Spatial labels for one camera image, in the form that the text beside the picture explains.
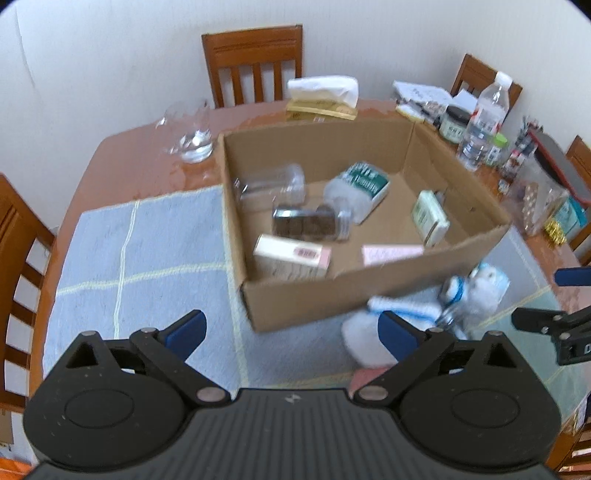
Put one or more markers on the yellow tissue box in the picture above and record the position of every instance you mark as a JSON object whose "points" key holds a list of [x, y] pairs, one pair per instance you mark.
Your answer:
{"points": [[323, 99]]}

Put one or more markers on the frosted bottle green label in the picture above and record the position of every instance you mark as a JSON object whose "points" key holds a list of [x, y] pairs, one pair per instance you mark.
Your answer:
{"points": [[358, 191]]}

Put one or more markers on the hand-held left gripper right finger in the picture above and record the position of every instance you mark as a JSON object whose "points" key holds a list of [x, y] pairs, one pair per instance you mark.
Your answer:
{"points": [[397, 334]]}

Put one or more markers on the dark-lid glass jar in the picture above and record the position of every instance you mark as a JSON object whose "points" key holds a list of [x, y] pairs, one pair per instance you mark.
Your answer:
{"points": [[455, 124]]}

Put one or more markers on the pink cardboard box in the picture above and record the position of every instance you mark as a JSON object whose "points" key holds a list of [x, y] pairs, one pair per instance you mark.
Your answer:
{"points": [[392, 254]]}

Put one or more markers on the blue checked towel mat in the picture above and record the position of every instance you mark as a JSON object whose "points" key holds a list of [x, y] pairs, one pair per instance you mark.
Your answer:
{"points": [[152, 258]]}

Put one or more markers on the small green-lid bottle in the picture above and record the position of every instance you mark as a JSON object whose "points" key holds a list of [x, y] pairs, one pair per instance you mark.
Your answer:
{"points": [[496, 150]]}

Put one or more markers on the clear jar with brown contents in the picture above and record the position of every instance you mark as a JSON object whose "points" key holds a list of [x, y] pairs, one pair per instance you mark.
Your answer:
{"points": [[309, 224]]}

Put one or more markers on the pile of white papers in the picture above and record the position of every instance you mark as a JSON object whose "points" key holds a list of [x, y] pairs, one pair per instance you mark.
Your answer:
{"points": [[422, 94]]}

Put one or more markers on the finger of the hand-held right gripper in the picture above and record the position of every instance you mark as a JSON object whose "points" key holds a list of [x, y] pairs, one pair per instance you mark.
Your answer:
{"points": [[572, 276], [535, 318]]}

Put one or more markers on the wooden chair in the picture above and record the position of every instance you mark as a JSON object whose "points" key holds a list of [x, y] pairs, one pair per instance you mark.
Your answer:
{"points": [[251, 60], [475, 76], [23, 286], [581, 194]]}

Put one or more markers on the clear plastic water bottle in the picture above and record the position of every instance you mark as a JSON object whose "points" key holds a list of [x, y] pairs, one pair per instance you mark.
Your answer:
{"points": [[485, 124]]}

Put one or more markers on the clear glass pitcher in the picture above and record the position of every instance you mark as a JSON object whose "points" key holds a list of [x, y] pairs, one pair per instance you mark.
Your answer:
{"points": [[191, 134]]}

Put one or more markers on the green tissue pack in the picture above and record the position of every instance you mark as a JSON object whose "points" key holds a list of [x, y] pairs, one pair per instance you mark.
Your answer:
{"points": [[429, 219]]}

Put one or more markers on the teal plastic packet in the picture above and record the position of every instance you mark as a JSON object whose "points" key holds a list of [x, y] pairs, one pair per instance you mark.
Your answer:
{"points": [[567, 214]]}

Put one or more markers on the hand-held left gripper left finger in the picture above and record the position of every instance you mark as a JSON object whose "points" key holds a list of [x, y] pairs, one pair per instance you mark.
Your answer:
{"points": [[187, 332]]}

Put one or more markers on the brown cardboard box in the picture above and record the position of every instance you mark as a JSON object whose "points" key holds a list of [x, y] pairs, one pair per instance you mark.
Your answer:
{"points": [[360, 277]]}

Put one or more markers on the gold metal ornament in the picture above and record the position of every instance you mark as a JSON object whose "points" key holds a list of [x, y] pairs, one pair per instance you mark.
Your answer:
{"points": [[556, 233]]}

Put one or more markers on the bundle of marker pens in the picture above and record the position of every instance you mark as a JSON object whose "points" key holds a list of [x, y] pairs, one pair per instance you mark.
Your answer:
{"points": [[519, 147]]}

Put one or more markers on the beige and pink box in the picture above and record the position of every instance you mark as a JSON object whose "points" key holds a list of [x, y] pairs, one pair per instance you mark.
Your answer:
{"points": [[291, 256]]}

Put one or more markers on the clear plastic jar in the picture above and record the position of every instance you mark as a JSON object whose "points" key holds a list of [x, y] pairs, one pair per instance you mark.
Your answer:
{"points": [[272, 187]]}

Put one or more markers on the pink knit sock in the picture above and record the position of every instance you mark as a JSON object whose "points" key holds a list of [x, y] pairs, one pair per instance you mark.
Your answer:
{"points": [[367, 379]]}

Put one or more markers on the wooden chair back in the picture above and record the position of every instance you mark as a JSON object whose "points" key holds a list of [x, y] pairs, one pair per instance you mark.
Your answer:
{"points": [[251, 60]]}

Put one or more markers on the clear plastic container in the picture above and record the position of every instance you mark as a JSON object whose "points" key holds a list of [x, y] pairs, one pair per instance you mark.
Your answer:
{"points": [[540, 203]]}

